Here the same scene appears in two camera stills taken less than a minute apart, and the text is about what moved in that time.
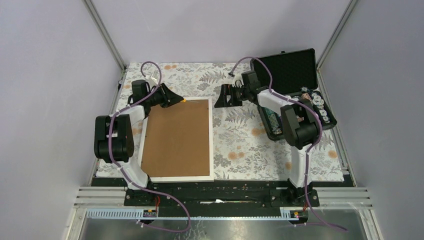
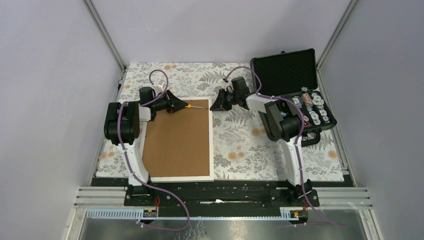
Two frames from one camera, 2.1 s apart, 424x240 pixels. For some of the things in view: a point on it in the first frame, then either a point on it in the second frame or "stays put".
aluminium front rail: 329,197 stays put
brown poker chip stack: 306,95 stays put
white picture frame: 177,143 stays put
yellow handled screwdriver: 185,100 -> 190,106
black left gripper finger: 165,103 -> 172,109
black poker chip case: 285,78 stays put
